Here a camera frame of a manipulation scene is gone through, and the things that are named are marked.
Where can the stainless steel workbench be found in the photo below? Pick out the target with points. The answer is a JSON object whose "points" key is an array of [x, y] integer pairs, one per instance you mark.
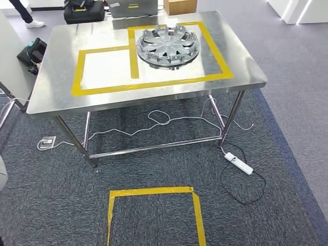
{"points": [[56, 85]]}

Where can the silver wheel hubcap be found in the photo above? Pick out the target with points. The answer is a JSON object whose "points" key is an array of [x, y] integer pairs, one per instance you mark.
{"points": [[167, 44]]}

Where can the white power strip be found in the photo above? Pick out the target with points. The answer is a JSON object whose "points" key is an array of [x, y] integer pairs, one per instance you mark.
{"points": [[238, 163]]}

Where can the brown cardboard box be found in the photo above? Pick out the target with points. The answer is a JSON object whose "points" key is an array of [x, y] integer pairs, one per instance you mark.
{"points": [[179, 6]]}

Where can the grey laptop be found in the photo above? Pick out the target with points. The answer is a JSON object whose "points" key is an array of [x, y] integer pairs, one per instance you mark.
{"points": [[133, 8]]}

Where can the black carrying case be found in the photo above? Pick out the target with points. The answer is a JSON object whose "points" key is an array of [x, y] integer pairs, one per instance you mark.
{"points": [[84, 16]]}

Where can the floor socket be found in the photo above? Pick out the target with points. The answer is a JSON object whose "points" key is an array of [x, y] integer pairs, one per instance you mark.
{"points": [[48, 142]]}

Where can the black bag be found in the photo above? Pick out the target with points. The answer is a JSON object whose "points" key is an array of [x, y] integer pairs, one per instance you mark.
{"points": [[30, 54]]}

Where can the white lit blocks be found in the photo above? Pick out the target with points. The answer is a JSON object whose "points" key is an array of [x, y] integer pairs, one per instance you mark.
{"points": [[289, 10]]}

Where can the person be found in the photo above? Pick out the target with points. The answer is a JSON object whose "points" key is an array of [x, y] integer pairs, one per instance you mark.
{"points": [[22, 12]]}

